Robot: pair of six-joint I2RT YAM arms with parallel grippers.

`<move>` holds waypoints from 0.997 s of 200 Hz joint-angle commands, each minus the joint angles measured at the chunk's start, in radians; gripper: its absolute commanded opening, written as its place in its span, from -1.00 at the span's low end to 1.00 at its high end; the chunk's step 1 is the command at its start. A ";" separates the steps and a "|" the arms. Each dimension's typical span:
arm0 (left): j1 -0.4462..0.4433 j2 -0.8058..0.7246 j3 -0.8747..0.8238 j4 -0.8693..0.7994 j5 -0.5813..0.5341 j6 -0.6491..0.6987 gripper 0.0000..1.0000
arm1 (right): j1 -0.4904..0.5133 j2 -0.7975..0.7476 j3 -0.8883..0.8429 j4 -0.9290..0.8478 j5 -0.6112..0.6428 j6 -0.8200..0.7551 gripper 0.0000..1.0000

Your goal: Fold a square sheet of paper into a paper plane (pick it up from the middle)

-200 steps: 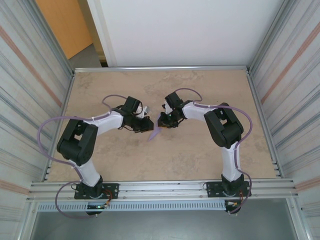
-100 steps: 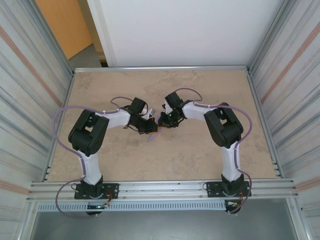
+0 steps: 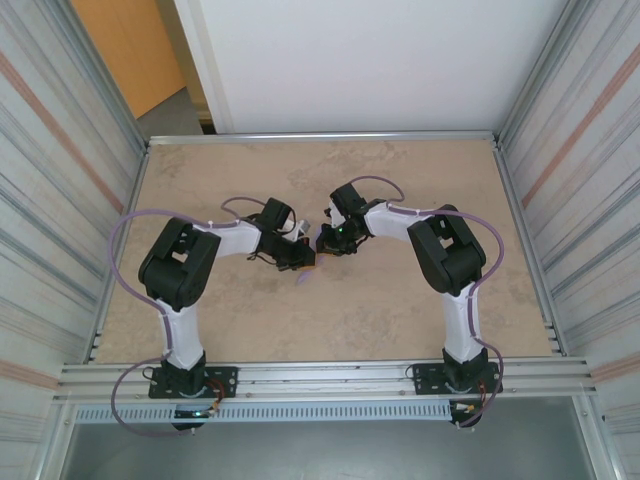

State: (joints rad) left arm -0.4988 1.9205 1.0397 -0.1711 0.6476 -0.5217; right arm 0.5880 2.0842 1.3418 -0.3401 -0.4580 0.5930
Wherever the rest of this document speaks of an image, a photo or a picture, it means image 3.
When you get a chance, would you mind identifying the aluminium cross frame bar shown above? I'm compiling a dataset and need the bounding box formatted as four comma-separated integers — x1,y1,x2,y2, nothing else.
147,130,501,146

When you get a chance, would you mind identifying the aluminium side frame bar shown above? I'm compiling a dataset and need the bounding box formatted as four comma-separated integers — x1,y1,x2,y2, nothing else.
492,139,566,356
84,142,151,364

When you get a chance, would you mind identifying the corrugated metal side panel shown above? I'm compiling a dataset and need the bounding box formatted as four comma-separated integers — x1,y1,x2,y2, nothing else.
0,0,151,480
492,0,640,480

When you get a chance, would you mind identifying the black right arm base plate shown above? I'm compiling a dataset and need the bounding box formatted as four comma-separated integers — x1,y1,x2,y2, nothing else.
412,360,503,396

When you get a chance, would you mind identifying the orange wooden door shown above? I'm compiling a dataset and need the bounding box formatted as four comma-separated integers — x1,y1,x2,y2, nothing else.
69,0,189,121

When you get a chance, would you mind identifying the purple cloth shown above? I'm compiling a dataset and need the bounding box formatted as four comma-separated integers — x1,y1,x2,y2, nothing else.
295,253,332,287

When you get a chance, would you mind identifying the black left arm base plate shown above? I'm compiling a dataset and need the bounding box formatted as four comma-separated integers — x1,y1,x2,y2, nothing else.
148,366,239,400

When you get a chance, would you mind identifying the white door frame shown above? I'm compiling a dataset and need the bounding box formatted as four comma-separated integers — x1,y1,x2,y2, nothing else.
172,0,236,135

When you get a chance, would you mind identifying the grey metal shelf sheet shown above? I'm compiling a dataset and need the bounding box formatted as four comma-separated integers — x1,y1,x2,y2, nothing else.
59,422,596,480

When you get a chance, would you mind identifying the grey slotted cable duct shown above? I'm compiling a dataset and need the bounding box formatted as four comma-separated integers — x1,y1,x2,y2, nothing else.
74,399,454,424

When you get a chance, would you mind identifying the long aluminium mounting rail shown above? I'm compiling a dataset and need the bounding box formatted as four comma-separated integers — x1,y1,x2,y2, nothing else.
58,355,599,401

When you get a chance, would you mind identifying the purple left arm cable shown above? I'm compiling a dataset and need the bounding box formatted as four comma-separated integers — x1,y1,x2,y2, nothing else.
110,197,266,439

